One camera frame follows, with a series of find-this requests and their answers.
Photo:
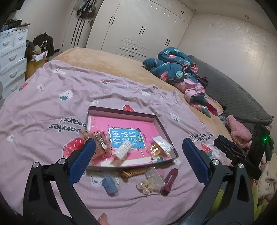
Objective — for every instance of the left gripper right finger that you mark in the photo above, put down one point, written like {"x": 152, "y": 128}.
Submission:
{"x": 227, "y": 195}

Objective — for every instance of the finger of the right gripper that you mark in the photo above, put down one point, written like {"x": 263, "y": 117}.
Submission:
{"x": 235, "y": 160}
{"x": 229, "y": 147}

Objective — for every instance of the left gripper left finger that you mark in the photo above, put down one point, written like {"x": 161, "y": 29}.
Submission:
{"x": 40, "y": 205}

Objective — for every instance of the white earring card bag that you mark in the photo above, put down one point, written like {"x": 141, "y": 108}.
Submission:
{"x": 163, "y": 144}

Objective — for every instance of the small blue plastic box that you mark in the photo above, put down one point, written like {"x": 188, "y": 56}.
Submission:
{"x": 110, "y": 185}

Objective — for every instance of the maroon snap hair clip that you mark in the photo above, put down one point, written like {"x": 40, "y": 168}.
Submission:
{"x": 169, "y": 180}

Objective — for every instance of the dotted mesh bow hair clip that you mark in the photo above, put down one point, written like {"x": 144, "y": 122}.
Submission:
{"x": 103, "y": 143}

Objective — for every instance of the clear bag with earrings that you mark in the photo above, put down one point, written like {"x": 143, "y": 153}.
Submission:
{"x": 154, "y": 178}

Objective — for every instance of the white claw hair clip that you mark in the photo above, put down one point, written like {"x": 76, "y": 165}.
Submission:
{"x": 122, "y": 151}

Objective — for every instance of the pearl hair accessory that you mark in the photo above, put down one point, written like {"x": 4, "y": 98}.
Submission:
{"x": 146, "y": 187}

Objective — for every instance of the left hand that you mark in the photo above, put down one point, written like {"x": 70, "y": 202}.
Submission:
{"x": 103, "y": 219}

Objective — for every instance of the pink fuzzy cloth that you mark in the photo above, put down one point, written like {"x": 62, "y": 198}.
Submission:
{"x": 239, "y": 133}

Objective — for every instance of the grey padded headboard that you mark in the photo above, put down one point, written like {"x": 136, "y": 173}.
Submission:
{"x": 238, "y": 102}

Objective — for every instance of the pink pajama garment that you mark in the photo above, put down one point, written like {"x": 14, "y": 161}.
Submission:
{"x": 194, "y": 94}

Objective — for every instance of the pink strawberry print blanket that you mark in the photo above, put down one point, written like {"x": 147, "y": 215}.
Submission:
{"x": 39, "y": 118}

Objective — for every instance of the pink book in tray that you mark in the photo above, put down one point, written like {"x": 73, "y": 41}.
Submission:
{"x": 127, "y": 138}

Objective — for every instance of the dark cardboard tray box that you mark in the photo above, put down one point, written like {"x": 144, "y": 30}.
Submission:
{"x": 129, "y": 134}

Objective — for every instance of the teal floral quilt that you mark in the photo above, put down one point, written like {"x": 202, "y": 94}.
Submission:
{"x": 172, "y": 66}

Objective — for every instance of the white drawer cabinet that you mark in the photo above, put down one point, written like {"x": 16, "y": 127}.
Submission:
{"x": 13, "y": 61}

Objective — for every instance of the white wardrobe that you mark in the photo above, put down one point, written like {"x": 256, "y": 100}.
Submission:
{"x": 133, "y": 29}

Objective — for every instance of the black backpack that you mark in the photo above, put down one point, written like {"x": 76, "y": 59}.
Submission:
{"x": 45, "y": 42}

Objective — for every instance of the hanging bags on door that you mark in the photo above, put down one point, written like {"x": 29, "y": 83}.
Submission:
{"x": 85, "y": 9}

